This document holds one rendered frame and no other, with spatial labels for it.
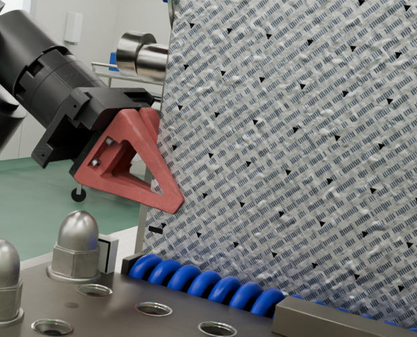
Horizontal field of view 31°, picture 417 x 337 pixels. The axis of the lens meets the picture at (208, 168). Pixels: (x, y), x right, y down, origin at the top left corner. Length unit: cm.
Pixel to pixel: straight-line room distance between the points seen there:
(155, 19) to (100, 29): 50
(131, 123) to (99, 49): 644
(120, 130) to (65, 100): 5
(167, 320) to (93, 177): 14
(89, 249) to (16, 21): 20
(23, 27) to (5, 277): 24
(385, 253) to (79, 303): 20
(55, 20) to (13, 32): 581
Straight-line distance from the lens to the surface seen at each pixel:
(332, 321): 46
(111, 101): 55
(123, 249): 106
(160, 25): 691
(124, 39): 67
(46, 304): 47
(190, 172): 55
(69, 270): 51
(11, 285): 44
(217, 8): 54
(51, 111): 58
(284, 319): 47
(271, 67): 52
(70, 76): 58
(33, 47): 60
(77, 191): 524
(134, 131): 55
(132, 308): 48
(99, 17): 693
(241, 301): 51
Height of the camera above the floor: 120
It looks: 9 degrees down
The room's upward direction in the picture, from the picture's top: 9 degrees clockwise
